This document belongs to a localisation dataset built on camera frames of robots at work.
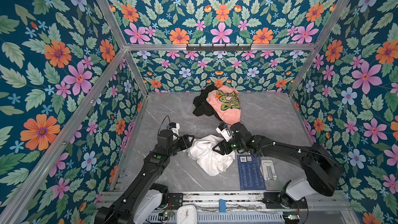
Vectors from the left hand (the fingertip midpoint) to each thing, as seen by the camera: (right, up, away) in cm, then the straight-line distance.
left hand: (193, 135), depth 79 cm
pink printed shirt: (+19, +18, +28) cm, 38 cm away
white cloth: (+8, -14, 0) cm, 17 cm away
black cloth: (+4, +15, +21) cm, 26 cm away
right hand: (+12, -6, +3) cm, 14 cm away
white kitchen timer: (-2, -34, -11) cm, 36 cm away
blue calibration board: (+31, -21, +1) cm, 37 cm away
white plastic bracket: (+40, -19, +3) cm, 44 cm away
